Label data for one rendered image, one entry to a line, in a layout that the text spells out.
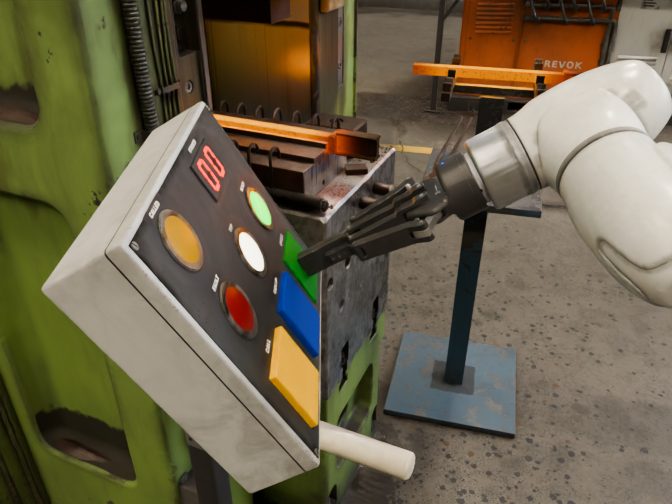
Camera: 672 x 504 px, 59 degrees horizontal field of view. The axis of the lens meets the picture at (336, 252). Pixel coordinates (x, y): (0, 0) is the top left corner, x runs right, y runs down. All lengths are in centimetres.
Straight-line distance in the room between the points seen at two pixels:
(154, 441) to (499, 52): 386
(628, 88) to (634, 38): 397
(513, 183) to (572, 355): 166
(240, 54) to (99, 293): 109
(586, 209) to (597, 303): 201
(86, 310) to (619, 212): 45
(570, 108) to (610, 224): 15
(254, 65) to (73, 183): 67
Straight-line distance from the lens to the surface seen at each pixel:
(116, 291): 48
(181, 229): 53
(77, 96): 88
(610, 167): 61
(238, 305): 55
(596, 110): 67
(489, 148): 69
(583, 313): 253
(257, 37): 147
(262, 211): 72
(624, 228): 58
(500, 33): 456
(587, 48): 463
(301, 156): 113
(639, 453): 205
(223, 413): 54
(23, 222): 119
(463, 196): 69
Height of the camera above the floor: 142
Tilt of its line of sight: 31 degrees down
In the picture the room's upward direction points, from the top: straight up
